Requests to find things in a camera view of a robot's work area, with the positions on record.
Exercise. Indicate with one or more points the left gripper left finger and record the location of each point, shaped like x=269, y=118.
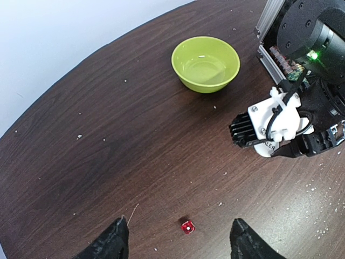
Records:
x=113, y=242

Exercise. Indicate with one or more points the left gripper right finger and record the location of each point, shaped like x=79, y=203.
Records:
x=246, y=243

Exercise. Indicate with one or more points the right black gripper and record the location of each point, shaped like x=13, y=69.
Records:
x=325, y=102

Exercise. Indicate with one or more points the red die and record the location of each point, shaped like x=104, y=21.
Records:
x=188, y=227

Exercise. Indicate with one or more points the white dealer button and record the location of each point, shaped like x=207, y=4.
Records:
x=267, y=148

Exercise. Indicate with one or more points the aluminium poker chip case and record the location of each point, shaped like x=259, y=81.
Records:
x=266, y=31

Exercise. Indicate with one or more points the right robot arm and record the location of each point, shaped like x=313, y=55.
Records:
x=311, y=33

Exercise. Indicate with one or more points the green chip stack in case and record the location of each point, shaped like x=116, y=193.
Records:
x=289, y=68

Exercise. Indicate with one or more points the green plastic bowl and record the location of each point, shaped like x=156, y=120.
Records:
x=205, y=64

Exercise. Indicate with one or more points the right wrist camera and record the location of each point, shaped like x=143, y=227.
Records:
x=275, y=119

